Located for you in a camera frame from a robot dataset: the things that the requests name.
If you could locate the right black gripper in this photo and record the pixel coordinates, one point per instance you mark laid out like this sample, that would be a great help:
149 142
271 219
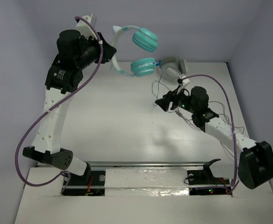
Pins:
164 102

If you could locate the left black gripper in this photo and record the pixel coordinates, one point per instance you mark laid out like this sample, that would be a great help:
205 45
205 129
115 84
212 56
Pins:
101 50

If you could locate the teal cat-ear headphones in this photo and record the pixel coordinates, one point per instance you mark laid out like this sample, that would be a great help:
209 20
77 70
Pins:
135 47

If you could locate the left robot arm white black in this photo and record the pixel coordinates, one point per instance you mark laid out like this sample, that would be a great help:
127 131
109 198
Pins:
75 53

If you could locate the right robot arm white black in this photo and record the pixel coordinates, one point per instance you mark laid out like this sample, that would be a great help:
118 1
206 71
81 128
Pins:
253 163

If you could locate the grey white headphones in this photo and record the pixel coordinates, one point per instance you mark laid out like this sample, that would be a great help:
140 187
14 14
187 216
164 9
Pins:
173 68

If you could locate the white foam cover panel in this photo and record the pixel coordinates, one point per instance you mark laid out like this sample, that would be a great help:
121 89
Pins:
145 182

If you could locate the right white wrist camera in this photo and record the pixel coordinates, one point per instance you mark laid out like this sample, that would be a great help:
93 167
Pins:
182 81

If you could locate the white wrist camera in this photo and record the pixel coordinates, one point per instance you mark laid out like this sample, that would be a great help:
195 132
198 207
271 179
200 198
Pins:
182 81
84 28

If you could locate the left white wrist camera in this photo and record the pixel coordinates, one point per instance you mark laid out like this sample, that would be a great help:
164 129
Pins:
84 28

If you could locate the aluminium mounting rail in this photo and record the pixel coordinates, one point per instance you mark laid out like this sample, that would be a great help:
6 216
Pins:
129 164

